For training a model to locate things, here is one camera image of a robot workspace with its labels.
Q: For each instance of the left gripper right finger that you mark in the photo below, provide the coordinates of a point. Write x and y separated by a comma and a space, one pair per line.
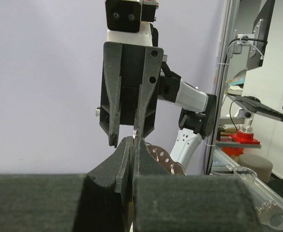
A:
177, 203

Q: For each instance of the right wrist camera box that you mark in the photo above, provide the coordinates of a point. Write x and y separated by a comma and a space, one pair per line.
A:
127, 15

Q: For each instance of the clear acrylic panel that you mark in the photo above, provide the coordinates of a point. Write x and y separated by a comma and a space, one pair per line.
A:
267, 203

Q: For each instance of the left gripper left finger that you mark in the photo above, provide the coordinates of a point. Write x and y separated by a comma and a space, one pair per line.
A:
92, 202

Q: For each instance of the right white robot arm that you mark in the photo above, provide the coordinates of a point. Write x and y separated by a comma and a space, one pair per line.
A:
197, 117

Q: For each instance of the black keyboard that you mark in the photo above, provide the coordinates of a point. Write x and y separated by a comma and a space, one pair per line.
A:
256, 107

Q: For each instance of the red block on shelf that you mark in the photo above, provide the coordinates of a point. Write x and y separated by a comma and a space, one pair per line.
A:
241, 138

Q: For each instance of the monitor on arm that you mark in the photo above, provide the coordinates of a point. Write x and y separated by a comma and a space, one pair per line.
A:
258, 39

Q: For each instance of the grey round stool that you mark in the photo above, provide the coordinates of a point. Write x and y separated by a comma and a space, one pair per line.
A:
262, 166

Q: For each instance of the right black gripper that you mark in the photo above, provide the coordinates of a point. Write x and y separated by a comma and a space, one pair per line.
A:
129, 88

